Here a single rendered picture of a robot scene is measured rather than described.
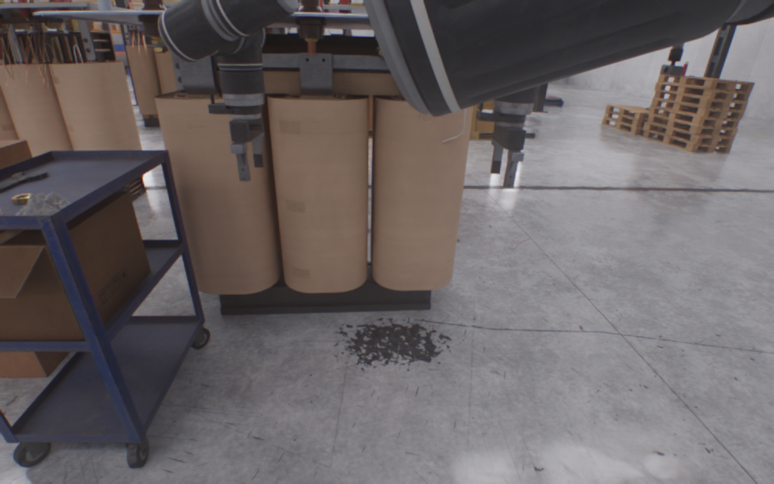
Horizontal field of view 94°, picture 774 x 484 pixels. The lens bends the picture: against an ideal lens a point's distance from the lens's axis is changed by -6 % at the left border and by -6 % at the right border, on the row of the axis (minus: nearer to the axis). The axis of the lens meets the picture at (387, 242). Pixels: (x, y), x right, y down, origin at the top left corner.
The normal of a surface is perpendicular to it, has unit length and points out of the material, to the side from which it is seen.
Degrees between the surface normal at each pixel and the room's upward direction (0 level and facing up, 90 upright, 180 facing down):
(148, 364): 0
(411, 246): 90
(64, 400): 0
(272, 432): 0
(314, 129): 90
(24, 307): 90
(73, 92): 90
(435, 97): 138
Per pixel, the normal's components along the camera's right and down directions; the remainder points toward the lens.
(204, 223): 0.09, 0.45
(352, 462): 0.04, -0.90
